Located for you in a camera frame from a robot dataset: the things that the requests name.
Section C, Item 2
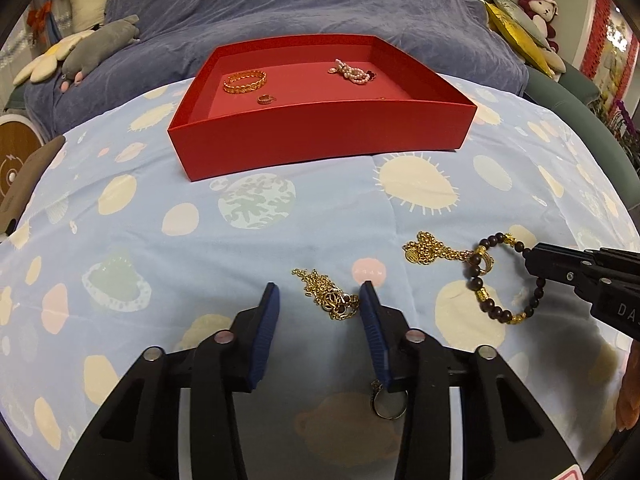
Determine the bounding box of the purple blue blanket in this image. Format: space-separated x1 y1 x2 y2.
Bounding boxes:
24 0 528 138

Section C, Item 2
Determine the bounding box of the blue planet print cloth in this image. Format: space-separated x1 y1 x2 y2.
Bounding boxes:
1 80 639 479

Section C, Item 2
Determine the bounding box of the brown flat case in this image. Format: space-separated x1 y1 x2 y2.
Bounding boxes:
1 136 66 236

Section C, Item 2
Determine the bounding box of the gold cushion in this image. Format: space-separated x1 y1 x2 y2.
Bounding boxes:
484 2 554 78

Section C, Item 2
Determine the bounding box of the grey green cushion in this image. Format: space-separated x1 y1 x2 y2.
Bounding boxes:
492 0 550 49

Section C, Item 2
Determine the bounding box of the red bow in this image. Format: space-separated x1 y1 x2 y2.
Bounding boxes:
26 0 52 44

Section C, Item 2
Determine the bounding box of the red jewelry tray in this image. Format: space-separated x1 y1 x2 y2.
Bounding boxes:
168 35 477 181

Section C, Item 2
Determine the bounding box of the gold pendant chain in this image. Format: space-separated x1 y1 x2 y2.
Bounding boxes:
290 268 362 323

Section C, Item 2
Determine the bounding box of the small gold ear cuff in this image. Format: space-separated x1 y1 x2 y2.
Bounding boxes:
257 94 276 105

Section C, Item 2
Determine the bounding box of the gold chain necklace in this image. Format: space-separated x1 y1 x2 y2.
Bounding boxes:
402 231 476 266

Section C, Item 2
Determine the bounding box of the grey plush toy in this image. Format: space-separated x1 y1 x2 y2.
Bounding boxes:
60 14 140 92

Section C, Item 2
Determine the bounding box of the pearl bracelet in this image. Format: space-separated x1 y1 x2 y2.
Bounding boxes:
327 58 374 86

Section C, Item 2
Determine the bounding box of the red monkey plush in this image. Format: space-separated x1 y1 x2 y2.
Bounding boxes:
518 0 559 53

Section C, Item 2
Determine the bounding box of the gold braided bangle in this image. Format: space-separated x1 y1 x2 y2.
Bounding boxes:
222 70 267 94

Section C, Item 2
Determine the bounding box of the silver ring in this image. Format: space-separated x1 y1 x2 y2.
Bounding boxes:
369 378 409 420

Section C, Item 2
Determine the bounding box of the round wooden white device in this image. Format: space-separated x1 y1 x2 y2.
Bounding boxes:
0 114 44 198

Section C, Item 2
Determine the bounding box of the green sofa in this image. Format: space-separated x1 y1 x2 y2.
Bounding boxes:
459 0 640 201

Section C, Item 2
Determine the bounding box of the dark bead bracelet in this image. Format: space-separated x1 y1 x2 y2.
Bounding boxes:
464 231 548 325

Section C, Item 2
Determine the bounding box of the cream flower plush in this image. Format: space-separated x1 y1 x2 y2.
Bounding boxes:
13 29 93 87

